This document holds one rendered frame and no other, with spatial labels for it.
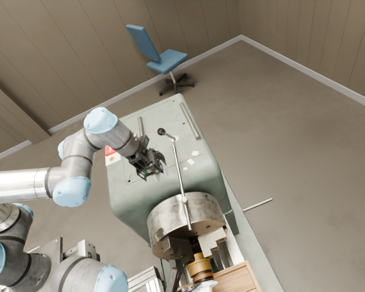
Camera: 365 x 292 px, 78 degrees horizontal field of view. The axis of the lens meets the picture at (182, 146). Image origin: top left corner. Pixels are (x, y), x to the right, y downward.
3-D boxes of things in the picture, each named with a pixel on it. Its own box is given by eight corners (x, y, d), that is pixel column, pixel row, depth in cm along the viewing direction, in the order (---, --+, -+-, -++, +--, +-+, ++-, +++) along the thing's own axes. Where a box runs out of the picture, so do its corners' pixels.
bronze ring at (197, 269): (181, 258, 81) (189, 285, 75) (204, 248, 81) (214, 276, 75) (187, 262, 88) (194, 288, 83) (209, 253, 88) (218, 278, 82)
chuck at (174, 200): (153, 239, 106) (139, 204, 84) (216, 220, 111) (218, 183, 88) (154, 246, 104) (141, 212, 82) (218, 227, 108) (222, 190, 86)
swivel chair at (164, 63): (186, 73, 381) (165, 5, 305) (200, 88, 340) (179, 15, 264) (154, 88, 379) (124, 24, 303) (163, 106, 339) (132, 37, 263)
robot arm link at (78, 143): (49, 165, 58) (81, 147, 55) (58, 137, 66) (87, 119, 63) (73, 179, 63) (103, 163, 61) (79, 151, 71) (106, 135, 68)
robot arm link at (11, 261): (-7, 291, 80) (-45, 283, 70) (7, 252, 89) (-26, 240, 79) (23, 281, 78) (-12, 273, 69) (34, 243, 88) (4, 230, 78)
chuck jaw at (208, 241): (194, 229, 89) (222, 217, 88) (197, 233, 93) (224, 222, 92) (203, 257, 81) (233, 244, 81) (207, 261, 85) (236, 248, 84)
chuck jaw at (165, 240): (179, 236, 90) (156, 233, 83) (187, 230, 88) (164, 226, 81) (187, 265, 82) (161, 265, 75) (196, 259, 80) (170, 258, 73)
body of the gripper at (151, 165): (146, 182, 74) (122, 165, 66) (142, 164, 80) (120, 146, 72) (165, 171, 73) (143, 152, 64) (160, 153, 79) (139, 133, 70)
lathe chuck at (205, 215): (154, 246, 104) (141, 213, 82) (218, 227, 108) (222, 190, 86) (158, 266, 98) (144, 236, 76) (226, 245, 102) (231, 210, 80)
